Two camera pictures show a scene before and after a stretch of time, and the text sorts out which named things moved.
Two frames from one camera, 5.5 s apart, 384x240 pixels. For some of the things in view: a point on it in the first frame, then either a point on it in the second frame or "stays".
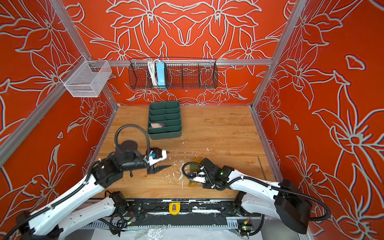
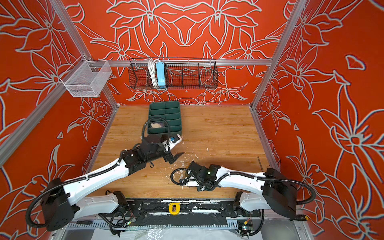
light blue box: [160, 74] stays
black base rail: [193, 212] stays
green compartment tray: [164, 121] stays
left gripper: [154, 168] → [169, 156]
